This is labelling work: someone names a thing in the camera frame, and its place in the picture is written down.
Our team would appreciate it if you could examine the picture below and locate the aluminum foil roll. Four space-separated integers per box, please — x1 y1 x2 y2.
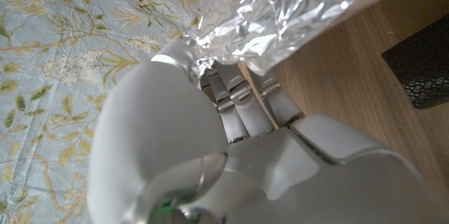
185 0 429 84

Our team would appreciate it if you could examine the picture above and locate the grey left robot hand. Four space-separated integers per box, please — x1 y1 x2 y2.
86 37 449 224

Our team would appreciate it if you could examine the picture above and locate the black textured package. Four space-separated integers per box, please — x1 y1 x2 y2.
381 15 449 110

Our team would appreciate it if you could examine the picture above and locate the floral printed backdrop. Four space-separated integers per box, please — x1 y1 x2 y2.
0 0 211 224

